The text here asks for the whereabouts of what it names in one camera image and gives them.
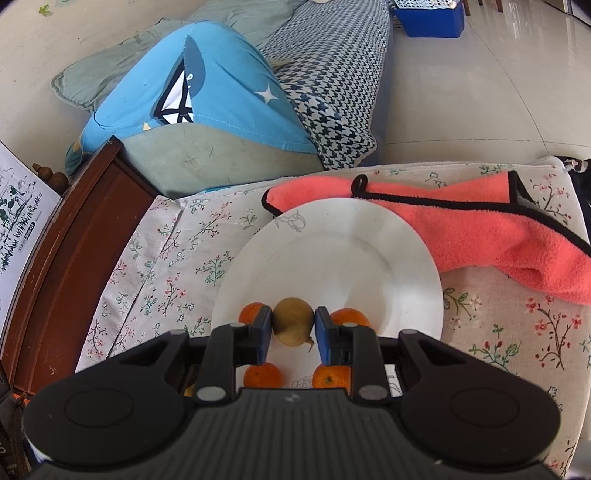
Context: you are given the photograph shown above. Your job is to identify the orange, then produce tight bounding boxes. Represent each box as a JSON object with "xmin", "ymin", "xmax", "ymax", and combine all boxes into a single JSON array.
[
  {"xmin": 239, "ymin": 302, "xmax": 269, "ymax": 325},
  {"xmin": 243, "ymin": 363, "xmax": 286, "ymax": 388},
  {"xmin": 329, "ymin": 308, "xmax": 372, "ymax": 329},
  {"xmin": 312, "ymin": 364, "xmax": 354, "ymax": 389}
]

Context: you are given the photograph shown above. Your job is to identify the dark cloth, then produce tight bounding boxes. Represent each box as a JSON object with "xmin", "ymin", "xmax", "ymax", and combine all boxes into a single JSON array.
[{"xmin": 553, "ymin": 155, "xmax": 591, "ymax": 175}]

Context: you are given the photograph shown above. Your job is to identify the pink cloth with black trim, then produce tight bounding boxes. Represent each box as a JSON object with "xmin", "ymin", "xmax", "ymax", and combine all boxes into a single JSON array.
[{"xmin": 262, "ymin": 171, "xmax": 591, "ymax": 306}]

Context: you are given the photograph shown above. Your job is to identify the blue printed cushion cover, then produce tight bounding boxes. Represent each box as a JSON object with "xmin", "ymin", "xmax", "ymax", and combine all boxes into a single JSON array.
[{"xmin": 65, "ymin": 21, "xmax": 319, "ymax": 176}]

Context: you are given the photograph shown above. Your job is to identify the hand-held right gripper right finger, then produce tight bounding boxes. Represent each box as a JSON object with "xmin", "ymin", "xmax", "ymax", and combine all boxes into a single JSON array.
[{"xmin": 314, "ymin": 308, "xmax": 467, "ymax": 402}]

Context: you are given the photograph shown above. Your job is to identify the houndstooth blanket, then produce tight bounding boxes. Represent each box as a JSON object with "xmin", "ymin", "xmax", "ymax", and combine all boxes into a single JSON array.
[{"xmin": 261, "ymin": 0, "xmax": 393, "ymax": 171}]

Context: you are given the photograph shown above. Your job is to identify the white cow print cardboard box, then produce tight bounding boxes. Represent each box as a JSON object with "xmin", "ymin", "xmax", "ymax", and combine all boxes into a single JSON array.
[{"xmin": 0, "ymin": 141, "xmax": 63, "ymax": 324}]

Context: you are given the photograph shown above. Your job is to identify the dark wooden headboard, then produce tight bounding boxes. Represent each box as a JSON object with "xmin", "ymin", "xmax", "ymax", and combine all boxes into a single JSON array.
[{"xmin": 0, "ymin": 136, "xmax": 160, "ymax": 398}]

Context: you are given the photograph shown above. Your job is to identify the white plastic basket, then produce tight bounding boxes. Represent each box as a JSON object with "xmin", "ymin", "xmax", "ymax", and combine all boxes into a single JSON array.
[{"xmin": 392, "ymin": 0, "xmax": 462, "ymax": 11}]

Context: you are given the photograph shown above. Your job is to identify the green sofa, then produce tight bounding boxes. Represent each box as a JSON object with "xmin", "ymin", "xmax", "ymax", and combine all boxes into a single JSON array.
[{"xmin": 124, "ymin": 0, "xmax": 393, "ymax": 199}]

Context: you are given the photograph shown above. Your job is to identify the blue plastic bin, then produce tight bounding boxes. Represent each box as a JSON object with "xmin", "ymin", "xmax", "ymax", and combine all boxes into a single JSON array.
[{"xmin": 394, "ymin": 4, "xmax": 466, "ymax": 38}]

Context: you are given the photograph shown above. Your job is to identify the green pillow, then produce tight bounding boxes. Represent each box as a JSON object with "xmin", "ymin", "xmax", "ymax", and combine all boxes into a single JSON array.
[{"xmin": 51, "ymin": 0, "xmax": 305, "ymax": 112}]

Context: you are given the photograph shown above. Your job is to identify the floral tablecloth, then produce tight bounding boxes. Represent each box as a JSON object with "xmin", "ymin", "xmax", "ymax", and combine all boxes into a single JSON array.
[{"xmin": 74, "ymin": 159, "xmax": 583, "ymax": 480}]

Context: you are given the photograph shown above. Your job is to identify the white floral print plate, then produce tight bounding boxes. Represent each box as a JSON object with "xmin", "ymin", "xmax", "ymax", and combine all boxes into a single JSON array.
[{"xmin": 211, "ymin": 198, "xmax": 445, "ymax": 389}]

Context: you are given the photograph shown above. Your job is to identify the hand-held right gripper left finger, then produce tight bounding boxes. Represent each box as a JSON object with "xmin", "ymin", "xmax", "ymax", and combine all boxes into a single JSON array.
[{"xmin": 111, "ymin": 307, "xmax": 273, "ymax": 404}]

